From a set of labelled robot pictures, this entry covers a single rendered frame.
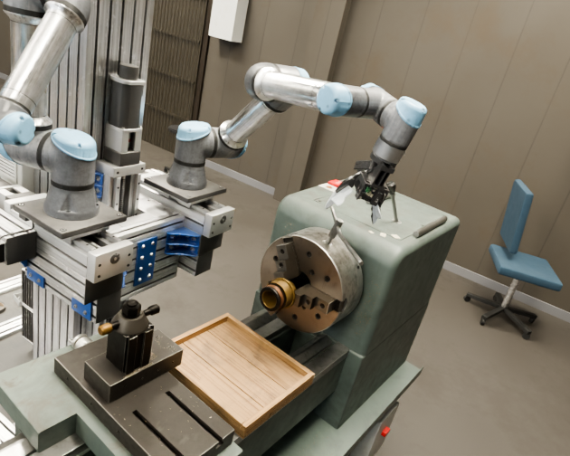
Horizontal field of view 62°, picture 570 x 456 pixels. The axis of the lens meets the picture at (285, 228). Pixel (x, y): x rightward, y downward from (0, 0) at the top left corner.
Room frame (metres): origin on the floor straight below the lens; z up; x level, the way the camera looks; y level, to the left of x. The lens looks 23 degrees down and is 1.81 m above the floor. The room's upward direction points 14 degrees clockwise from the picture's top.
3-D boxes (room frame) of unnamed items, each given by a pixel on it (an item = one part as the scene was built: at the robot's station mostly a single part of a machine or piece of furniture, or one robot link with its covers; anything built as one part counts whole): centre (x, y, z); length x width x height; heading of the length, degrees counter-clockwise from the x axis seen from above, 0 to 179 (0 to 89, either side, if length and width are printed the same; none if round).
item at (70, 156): (1.25, 0.64, 1.33); 0.13 x 0.12 x 0.14; 85
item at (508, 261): (3.46, -1.86, 0.53); 0.62 x 0.59 x 1.06; 62
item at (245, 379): (1.08, 0.05, 0.89); 0.36 x 0.30 x 0.04; 57
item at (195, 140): (1.70, 0.40, 1.33); 0.13 x 0.12 x 0.14; 132
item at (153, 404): (0.82, 0.23, 0.95); 0.43 x 0.18 x 0.04; 57
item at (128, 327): (0.86, 0.29, 1.14); 0.08 x 0.08 x 0.03
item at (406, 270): (1.67, -0.31, 1.06); 0.59 x 0.48 x 0.39; 147
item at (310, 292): (1.21, -0.14, 1.08); 0.12 x 0.11 x 0.05; 57
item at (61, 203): (1.25, 0.63, 1.21); 0.15 x 0.15 x 0.10
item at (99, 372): (0.88, 0.27, 1.00); 0.20 x 0.10 x 0.05; 147
